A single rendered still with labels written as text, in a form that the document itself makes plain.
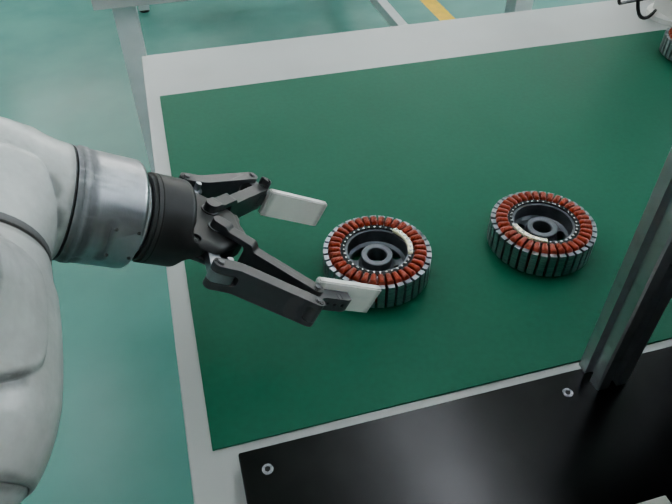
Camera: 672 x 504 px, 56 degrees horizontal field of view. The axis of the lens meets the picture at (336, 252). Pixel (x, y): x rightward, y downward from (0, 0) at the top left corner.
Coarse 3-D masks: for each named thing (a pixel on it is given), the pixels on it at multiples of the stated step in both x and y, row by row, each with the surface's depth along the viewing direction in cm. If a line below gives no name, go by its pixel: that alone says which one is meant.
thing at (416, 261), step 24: (384, 216) 69; (336, 240) 66; (360, 240) 68; (384, 240) 68; (408, 240) 66; (336, 264) 63; (360, 264) 66; (384, 264) 64; (408, 264) 63; (384, 288) 61; (408, 288) 62
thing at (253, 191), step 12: (264, 180) 64; (240, 192) 61; (252, 192) 62; (264, 192) 64; (204, 204) 55; (216, 204) 55; (228, 204) 57; (240, 204) 60; (252, 204) 63; (240, 216) 62
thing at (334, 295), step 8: (320, 296) 54; (328, 296) 54; (336, 296) 55; (344, 296) 56; (328, 304) 55; (336, 304) 55; (344, 304) 55; (304, 312) 52; (312, 312) 52; (312, 320) 52
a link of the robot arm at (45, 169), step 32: (0, 128) 42; (32, 128) 45; (0, 160) 40; (32, 160) 42; (64, 160) 45; (0, 192) 39; (32, 192) 41; (64, 192) 44; (32, 224) 40; (64, 224) 44
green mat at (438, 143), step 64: (448, 64) 103; (512, 64) 103; (576, 64) 103; (640, 64) 103; (192, 128) 88; (256, 128) 88; (320, 128) 88; (384, 128) 88; (448, 128) 88; (512, 128) 88; (576, 128) 88; (640, 128) 88; (320, 192) 78; (384, 192) 78; (448, 192) 78; (512, 192) 78; (576, 192) 78; (640, 192) 78; (320, 256) 69; (448, 256) 69; (256, 320) 62; (320, 320) 62; (384, 320) 62; (448, 320) 62; (512, 320) 62; (576, 320) 62; (256, 384) 57; (320, 384) 57; (384, 384) 57; (448, 384) 57
